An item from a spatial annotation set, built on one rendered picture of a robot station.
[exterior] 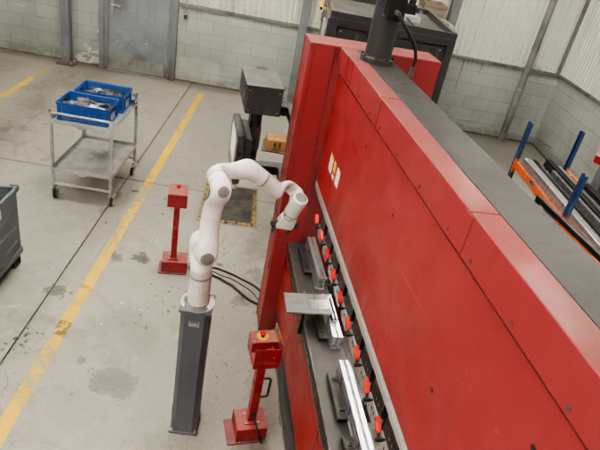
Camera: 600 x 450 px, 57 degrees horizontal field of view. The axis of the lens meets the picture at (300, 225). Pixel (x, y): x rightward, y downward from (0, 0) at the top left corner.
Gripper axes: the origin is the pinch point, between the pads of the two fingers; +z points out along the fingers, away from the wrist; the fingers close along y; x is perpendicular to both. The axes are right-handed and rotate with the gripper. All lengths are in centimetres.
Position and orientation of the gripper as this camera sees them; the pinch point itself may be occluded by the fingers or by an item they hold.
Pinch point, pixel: (279, 230)
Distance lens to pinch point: 312.0
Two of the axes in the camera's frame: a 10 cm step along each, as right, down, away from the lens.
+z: -3.7, 5.6, 7.4
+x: -0.8, -8.2, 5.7
